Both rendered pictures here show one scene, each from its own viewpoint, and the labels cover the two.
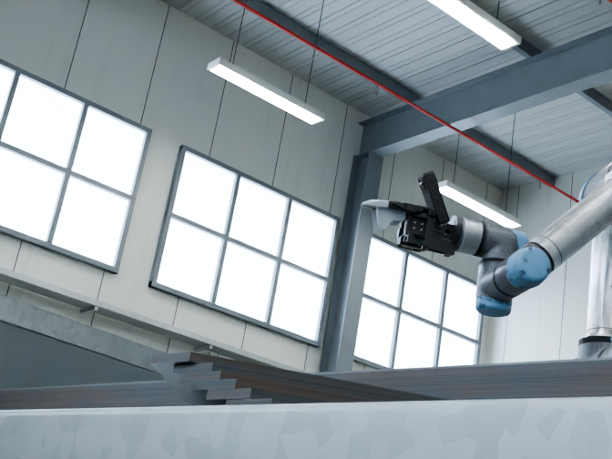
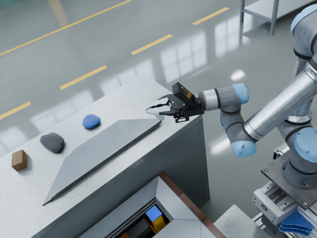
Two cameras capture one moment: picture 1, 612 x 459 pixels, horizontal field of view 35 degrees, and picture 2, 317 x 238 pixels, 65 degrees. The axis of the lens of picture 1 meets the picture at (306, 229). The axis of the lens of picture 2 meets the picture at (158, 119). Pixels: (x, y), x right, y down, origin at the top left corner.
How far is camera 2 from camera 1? 1.90 m
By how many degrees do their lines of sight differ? 67
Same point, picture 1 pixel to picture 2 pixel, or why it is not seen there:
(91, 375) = (77, 216)
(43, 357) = (57, 230)
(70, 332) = (59, 220)
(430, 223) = (186, 113)
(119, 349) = (79, 205)
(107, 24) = not seen: outside the picture
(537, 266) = (248, 153)
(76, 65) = not seen: outside the picture
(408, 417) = not seen: outside the picture
